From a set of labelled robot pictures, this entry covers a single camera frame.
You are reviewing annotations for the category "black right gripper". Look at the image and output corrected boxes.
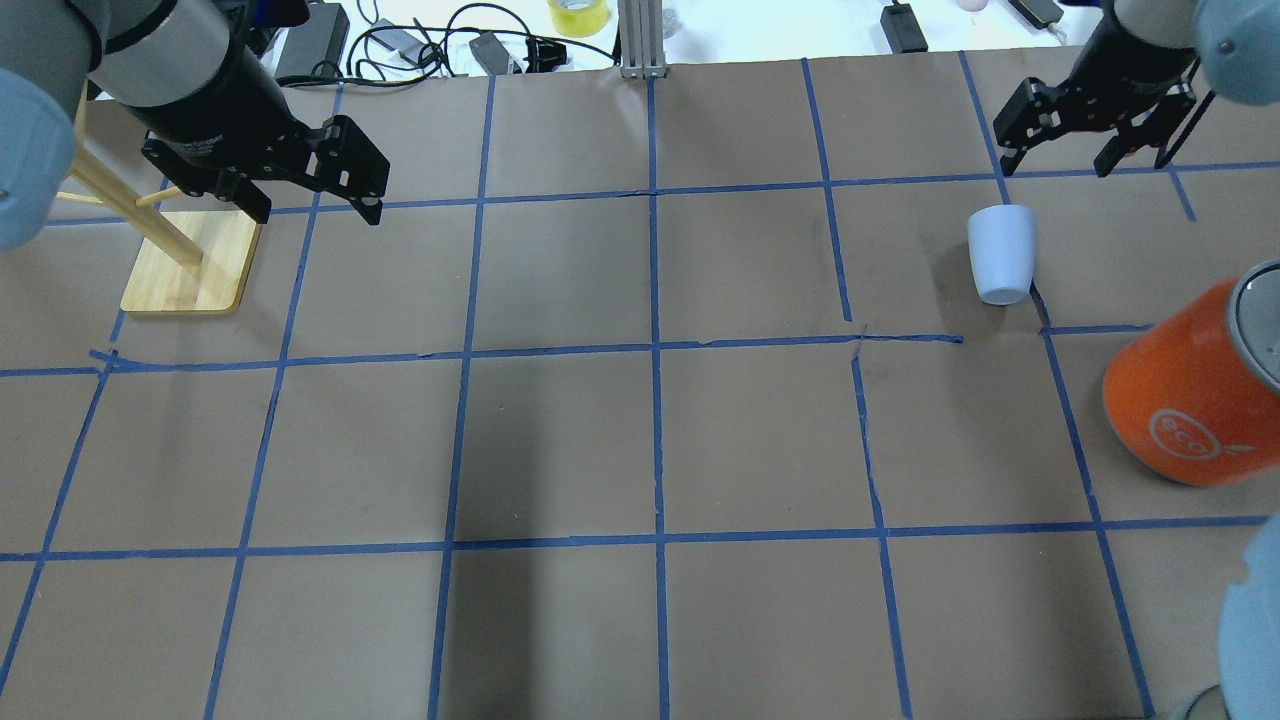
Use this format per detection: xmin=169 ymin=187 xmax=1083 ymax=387
xmin=992 ymin=60 xmax=1198 ymax=177

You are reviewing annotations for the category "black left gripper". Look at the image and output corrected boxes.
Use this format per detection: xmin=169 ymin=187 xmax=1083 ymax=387
xmin=141 ymin=108 xmax=390 ymax=225

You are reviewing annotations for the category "light blue plastic cup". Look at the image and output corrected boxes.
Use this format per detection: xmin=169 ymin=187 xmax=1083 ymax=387
xmin=966 ymin=204 xmax=1037 ymax=307

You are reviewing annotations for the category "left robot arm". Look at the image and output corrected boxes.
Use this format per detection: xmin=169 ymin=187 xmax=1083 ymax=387
xmin=1 ymin=1 xmax=390 ymax=249

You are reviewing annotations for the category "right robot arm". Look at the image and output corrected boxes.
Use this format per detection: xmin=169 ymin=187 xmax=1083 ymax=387
xmin=992 ymin=1 xmax=1279 ymax=177

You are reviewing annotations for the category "black power adapter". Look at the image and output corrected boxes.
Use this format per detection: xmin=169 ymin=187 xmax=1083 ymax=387
xmin=275 ymin=3 xmax=349 ymax=85

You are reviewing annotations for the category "wooden mug tree stand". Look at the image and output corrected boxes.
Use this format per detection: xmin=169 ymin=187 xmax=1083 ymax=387
xmin=56 ymin=92 xmax=261 ymax=316

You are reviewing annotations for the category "small black charger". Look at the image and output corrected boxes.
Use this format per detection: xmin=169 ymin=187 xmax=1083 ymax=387
xmin=879 ymin=1 xmax=929 ymax=54

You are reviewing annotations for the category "yellow tape roll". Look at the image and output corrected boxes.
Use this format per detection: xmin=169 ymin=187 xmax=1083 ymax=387
xmin=547 ymin=0 xmax=611 ymax=38

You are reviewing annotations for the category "black cable bundle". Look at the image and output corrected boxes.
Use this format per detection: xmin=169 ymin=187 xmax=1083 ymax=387
xmin=346 ymin=3 xmax=616 ymax=88

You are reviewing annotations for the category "aluminium frame post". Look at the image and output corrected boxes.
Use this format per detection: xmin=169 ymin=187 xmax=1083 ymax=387
xmin=617 ymin=0 xmax=668 ymax=79

